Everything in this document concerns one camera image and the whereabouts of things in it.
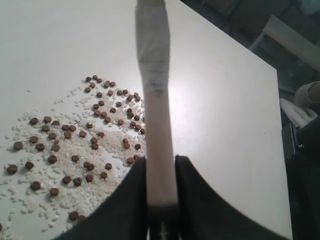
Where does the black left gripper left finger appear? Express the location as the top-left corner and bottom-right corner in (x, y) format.
(56, 158), (148, 240)

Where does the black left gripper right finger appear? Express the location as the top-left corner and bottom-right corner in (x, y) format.
(174, 155), (288, 240)

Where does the wide white bristle paintbrush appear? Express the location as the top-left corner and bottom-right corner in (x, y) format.
(135, 0), (179, 219)

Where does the brown pellets and rice pile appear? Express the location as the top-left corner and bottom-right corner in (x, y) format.
(0, 75), (146, 240)

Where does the white cloth bundle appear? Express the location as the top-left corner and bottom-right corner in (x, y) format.
(279, 98), (318, 128)

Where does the white table in background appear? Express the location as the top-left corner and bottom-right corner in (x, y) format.
(248, 15), (320, 71)

